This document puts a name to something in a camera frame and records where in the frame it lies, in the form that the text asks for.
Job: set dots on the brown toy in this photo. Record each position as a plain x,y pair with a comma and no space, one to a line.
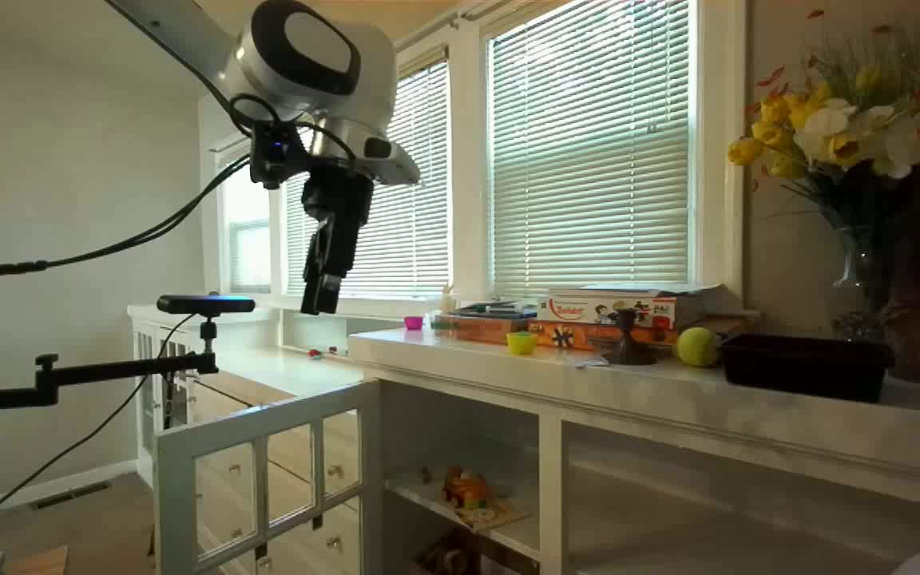
448,555

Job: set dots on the orange board game box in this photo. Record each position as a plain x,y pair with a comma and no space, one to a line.
581,340

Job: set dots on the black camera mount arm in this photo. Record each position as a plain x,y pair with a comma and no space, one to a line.
108,370

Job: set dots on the white board game box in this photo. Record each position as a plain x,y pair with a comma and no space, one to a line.
609,306

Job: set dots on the yellow and white flower bouquet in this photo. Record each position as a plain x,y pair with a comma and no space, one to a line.
855,133

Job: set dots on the yellow-green tennis ball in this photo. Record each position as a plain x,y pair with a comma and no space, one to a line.
698,347

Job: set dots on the clear plastic cup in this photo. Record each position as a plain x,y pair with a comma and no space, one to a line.
448,301

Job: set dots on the white paned cabinet door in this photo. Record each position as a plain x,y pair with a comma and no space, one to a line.
177,500

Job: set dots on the dark flat box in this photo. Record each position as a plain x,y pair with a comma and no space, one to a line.
493,311

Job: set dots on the glass flower vase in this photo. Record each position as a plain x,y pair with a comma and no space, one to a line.
862,275

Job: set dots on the narrow white window blind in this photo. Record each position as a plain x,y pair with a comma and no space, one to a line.
407,212

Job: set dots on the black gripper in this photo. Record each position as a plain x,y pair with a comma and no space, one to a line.
336,212

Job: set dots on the orange toy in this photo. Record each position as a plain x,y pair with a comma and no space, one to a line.
464,485

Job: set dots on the small window pane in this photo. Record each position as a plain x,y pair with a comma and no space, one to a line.
250,249

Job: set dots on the small pink cup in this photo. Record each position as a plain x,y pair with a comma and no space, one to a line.
412,324

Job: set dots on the black stereo camera bar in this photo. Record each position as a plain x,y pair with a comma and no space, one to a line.
204,305

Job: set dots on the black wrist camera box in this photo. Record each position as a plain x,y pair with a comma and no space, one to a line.
278,148

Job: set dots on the white counter cabinet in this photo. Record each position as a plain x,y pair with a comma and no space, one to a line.
693,416

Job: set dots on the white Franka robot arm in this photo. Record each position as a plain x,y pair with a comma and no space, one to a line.
311,64

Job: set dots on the white dresser with drawers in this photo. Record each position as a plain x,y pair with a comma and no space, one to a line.
270,368

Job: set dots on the wide white window blind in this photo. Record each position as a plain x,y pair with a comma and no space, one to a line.
589,148

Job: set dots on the black plastic tray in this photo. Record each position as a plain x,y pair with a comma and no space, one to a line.
805,368

